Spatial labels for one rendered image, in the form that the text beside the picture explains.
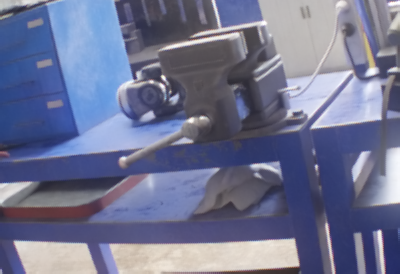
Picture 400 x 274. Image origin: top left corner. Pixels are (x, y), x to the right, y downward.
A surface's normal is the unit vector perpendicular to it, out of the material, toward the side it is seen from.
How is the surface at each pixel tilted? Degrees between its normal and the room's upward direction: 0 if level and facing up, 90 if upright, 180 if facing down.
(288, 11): 90
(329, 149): 90
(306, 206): 90
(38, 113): 90
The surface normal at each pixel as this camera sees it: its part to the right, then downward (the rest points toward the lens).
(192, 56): -0.43, 0.30
